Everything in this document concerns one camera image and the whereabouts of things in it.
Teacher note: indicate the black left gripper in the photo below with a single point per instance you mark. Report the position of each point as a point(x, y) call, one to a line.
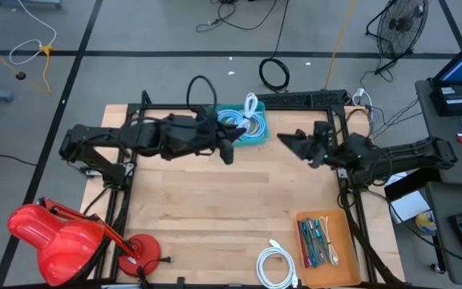
point(183, 138)

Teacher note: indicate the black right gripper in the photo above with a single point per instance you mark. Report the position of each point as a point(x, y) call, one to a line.
point(331, 154)

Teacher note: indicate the green translucent plastic bin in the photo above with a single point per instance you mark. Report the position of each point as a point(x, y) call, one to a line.
point(261, 143)

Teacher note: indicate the red tool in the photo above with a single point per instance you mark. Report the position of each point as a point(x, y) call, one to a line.
point(304, 249)

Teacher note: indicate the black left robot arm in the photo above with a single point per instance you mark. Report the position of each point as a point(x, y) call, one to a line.
point(94, 138)

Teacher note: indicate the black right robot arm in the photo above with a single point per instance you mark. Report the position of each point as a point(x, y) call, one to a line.
point(407, 154)

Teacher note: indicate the white power adapter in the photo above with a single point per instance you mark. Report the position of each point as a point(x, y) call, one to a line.
point(360, 92)

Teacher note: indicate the small white paper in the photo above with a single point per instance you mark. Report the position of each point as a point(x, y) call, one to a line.
point(395, 179)

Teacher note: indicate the white paper sheet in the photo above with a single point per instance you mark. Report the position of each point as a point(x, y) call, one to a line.
point(407, 206)

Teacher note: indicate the orange translucent plastic bin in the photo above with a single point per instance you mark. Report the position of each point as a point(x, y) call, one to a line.
point(343, 273)

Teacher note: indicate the round printed disc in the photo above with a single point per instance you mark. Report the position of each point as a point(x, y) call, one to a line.
point(426, 221)

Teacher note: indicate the grey desk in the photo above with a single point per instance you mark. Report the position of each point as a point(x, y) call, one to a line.
point(447, 120)

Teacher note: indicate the black floor fan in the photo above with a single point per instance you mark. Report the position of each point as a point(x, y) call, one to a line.
point(401, 24)

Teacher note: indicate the small black computer box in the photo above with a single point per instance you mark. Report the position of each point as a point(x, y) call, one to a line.
point(453, 100)

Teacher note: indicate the dark desk with keyboard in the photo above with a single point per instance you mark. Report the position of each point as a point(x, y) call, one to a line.
point(439, 249)

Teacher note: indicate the red desk lamp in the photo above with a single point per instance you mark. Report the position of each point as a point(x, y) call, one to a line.
point(54, 241)

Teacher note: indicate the black floor puck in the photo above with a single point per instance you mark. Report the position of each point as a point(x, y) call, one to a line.
point(21, 75)

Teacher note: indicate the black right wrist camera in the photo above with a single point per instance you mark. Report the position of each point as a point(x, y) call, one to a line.
point(323, 129)

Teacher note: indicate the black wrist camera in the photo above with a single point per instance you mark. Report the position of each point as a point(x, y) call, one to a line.
point(209, 118)
point(323, 129)

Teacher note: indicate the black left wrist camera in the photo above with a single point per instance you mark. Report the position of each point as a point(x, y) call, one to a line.
point(209, 118)

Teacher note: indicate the black metal table frame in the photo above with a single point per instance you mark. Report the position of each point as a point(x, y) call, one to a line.
point(167, 106)

